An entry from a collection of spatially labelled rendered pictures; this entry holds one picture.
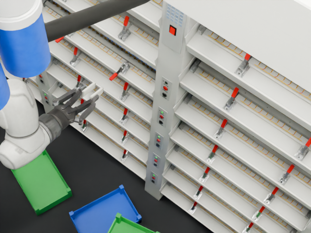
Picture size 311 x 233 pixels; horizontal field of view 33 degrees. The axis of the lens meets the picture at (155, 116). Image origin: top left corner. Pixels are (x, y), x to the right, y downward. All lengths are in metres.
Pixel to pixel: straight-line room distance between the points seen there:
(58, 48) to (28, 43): 1.66
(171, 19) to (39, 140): 0.55
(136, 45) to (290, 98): 0.57
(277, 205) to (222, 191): 0.29
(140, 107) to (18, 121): 0.69
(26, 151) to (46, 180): 1.17
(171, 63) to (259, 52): 1.40
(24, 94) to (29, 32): 0.92
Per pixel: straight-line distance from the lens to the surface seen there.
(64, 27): 0.71
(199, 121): 1.87
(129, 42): 1.79
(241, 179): 2.02
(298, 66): 0.26
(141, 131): 2.28
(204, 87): 1.70
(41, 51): 0.66
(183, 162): 2.23
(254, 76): 1.51
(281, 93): 1.50
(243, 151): 1.84
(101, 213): 2.70
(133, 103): 2.12
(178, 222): 2.71
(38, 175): 2.81
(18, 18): 0.59
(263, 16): 0.25
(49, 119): 1.70
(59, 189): 2.77
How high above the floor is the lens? 2.57
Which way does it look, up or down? 61 degrees down
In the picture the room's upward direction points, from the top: 6 degrees clockwise
